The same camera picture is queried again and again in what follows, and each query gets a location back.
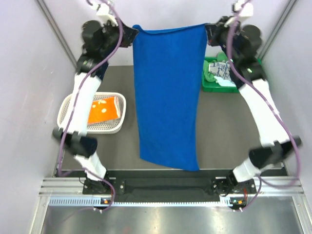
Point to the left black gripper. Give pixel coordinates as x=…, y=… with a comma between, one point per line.
x=128, y=35

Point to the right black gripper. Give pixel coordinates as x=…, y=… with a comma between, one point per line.
x=214, y=30

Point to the white blue patterned towel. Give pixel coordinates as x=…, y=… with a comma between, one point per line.
x=220, y=69

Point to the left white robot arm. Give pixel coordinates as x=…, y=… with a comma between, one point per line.
x=100, y=42

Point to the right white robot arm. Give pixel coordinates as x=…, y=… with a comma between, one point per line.
x=241, y=43

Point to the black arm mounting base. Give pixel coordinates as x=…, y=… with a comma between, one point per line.
x=175, y=185

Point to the green towel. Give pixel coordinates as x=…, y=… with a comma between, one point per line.
x=221, y=56

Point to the green plastic bin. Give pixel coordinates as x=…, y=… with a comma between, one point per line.
x=216, y=88

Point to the orange folded towel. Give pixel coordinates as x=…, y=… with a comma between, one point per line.
x=104, y=110

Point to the white perforated plastic basket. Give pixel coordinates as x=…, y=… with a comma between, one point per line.
x=111, y=126

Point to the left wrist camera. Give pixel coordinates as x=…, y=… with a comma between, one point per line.
x=104, y=10

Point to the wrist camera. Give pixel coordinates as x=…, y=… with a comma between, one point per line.
x=104, y=10
x=243, y=9

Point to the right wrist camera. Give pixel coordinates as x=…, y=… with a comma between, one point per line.
x=243, y=9

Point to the grey slotted cable duct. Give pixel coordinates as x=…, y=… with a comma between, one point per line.
x=103, y=202

